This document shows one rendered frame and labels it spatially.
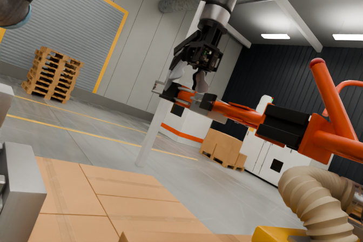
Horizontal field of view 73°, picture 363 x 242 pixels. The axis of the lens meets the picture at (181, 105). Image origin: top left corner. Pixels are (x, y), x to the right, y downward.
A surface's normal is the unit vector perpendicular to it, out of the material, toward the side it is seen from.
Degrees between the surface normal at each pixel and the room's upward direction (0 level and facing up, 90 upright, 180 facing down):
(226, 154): 90
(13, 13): 107
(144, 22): 90
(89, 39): 90
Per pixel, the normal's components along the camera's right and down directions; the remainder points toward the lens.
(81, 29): 0.59, 0.23
